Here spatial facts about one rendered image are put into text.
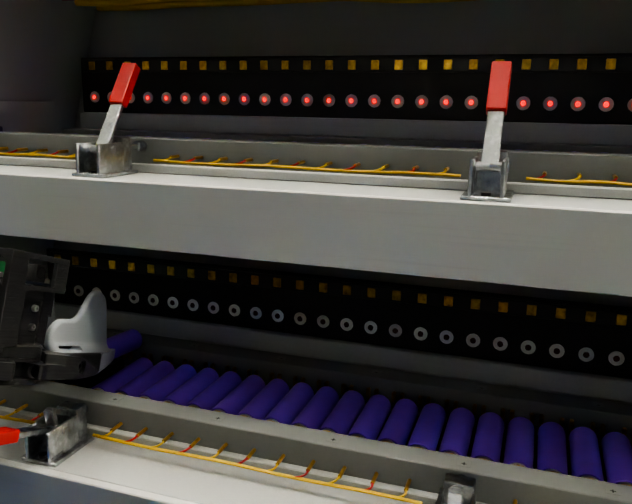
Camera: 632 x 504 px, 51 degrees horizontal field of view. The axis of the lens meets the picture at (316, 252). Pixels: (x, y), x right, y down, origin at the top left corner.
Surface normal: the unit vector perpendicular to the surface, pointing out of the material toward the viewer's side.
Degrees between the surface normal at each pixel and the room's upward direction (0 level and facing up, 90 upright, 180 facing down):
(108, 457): 21
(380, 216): 110
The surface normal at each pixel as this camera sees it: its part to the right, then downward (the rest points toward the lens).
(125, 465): 0.02, -0.97
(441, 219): -0.33, 0.20
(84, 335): 0.94, 0.08
